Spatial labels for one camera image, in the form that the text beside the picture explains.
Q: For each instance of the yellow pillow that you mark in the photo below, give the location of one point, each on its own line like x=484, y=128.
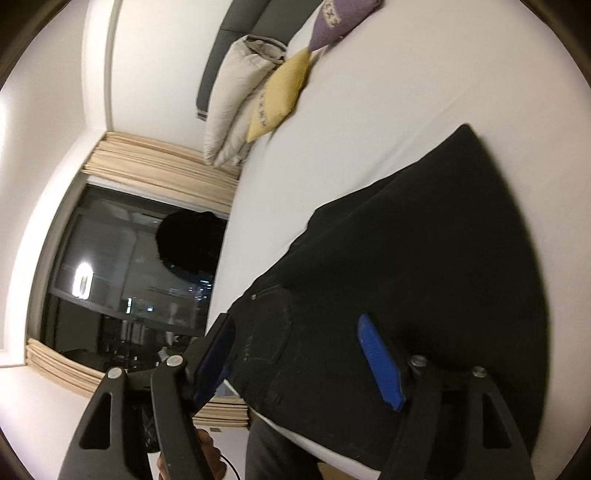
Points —
x=279, y=95

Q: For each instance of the beige curtain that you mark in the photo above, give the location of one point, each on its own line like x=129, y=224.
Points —
x=166, y=171

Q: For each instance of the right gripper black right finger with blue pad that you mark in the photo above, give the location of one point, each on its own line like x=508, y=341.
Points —
x=455, y=423

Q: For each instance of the dark window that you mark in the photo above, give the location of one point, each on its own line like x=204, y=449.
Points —
x=131, y=280

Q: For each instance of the black denim pants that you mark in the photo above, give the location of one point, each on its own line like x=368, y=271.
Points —
x=439, y=257

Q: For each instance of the purple pillow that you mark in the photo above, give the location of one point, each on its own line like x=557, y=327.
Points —
x=336, y=18

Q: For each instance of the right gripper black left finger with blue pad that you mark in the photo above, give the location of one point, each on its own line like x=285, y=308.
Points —
x=131, y=415

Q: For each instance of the white bed mattress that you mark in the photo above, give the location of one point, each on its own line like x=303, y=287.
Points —
x=392, y=91

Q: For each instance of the white grey pillow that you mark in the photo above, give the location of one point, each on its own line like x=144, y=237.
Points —
x=243, y=72

